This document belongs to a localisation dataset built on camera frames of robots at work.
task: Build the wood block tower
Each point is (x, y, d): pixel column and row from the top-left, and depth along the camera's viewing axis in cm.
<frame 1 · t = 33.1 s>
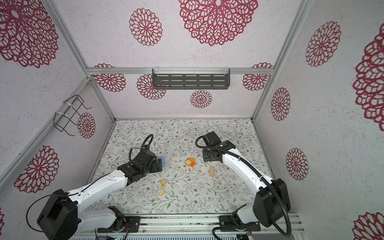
left hand: (153, 165, 86), fingers open
right hand: (207, 153, 83), fingers open
grooved natural wood block: (188, 162, 92), point 6 cm above the table
red wood block: (192, 164, 94), point 3 cm above the table
long natural wood block: (211, 171, 94), on the table
natural wood block near centre: (163, 182, 89), on the table
grooved natural block front: (161, 192, 85), on the table

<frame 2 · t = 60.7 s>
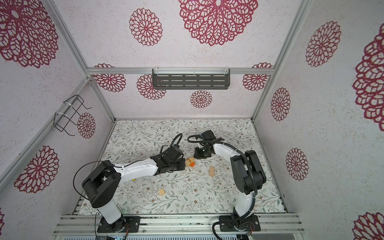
left hand: (184, 166, 90), fingers closed
right hand: (195, 154, 94), fingers closed
natural wood block near centre: (189, 161, 92), point 6 cm above the table
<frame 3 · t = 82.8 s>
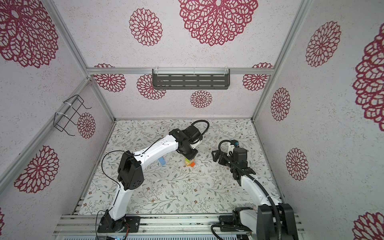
left hand: (189, 157, 88), fingers open
right hand: (218, 152, 86), fingers open
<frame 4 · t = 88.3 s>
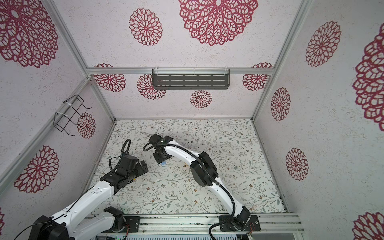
left hand: (140, 170, 86), fingers open
right hand: (159, 157, 95), fingers open
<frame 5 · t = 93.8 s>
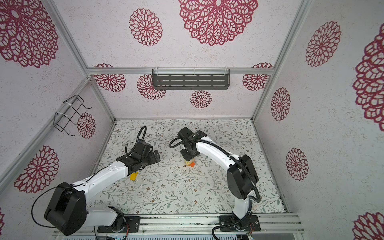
left hand: (152, 159, 88), fingers open
right hand: (188, 153, 86), fingers open
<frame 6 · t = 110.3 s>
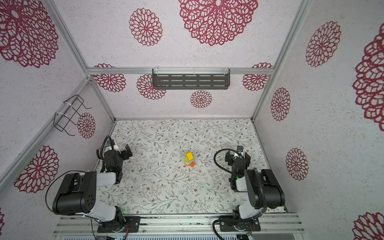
left hand: (120, 149, 93), fingers open
right hand: (238, 150, 91), fingers open
yellow wood block: (189, 155, 87), point 13 cm above the table
green wood block: (186, 159, 88), point 11 cm above the table
